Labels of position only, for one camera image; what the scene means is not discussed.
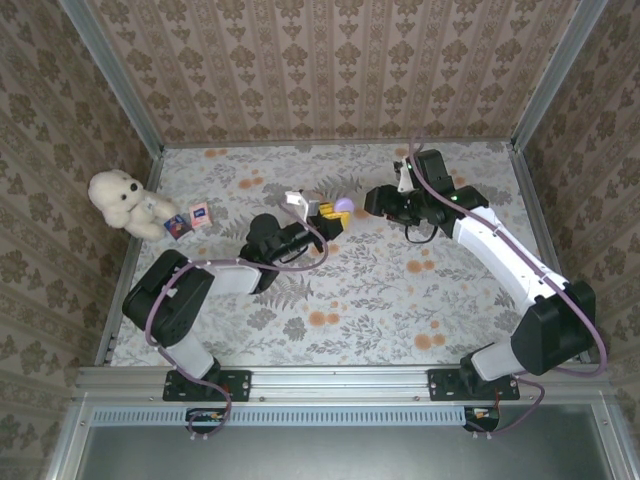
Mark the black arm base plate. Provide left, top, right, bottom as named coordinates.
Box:
left=427, top=368, right=520, bottom=402
left=163, top=368, right=251, bottom=402

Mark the wide aluminium base beam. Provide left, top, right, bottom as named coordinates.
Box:
left=74, top=364, right=614, bottom=404

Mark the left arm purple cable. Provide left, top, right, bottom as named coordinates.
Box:
left=144, top=219, right=331, bottom=444

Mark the white teddy bear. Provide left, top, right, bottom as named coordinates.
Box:
left=88, top=168, right=179, bottom=241

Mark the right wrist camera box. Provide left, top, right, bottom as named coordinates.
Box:
left=392, top=157, right=417, bottom=194

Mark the right gripper thin black cable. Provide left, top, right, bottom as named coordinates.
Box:
left=403, top=222, right=441, bottom=245

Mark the aluminium corner post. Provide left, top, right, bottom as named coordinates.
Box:
left=59, top=0, right=165, bottom=156
left=509, top=0, right=609, bottom=151

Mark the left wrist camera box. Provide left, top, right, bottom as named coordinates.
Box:
left=283, top=189, right=321, bottom=217

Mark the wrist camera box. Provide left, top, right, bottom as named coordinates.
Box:
left=392, top=157, right=417, bottom=194
left=283, top=189, right=321, bottom=217

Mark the pink Tempo tissue pack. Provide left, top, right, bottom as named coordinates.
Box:
left=188, top=201, right=214, bottom=229

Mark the grey slotted cable duct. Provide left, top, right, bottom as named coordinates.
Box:
left=92, top=405, right=466, bottom=427

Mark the grey metal sheet panel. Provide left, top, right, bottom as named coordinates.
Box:
left=74, top=405, right=614, bottom=480

